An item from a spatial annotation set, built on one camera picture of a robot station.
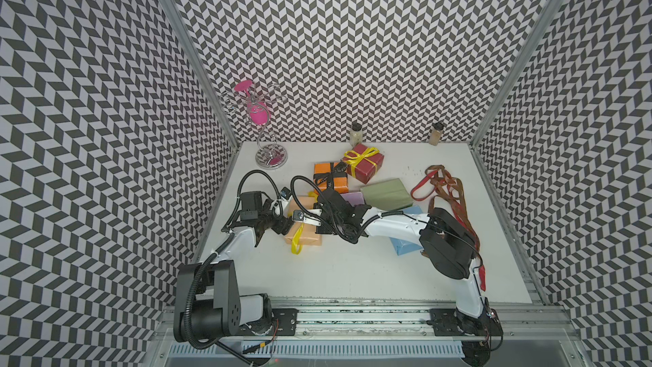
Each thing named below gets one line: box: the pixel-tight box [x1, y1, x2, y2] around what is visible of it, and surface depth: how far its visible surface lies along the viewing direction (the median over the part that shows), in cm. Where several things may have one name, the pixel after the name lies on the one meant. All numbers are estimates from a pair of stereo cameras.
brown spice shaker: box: [428, 122, 445, 147], surface depth 115 cm
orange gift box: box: [314, 162, 349, 194], surface depth 99 cm
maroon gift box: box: [342, 142, 385, 185], surface depth 105 cm
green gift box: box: [359, 177, 414, 211], surface depth 96 cm
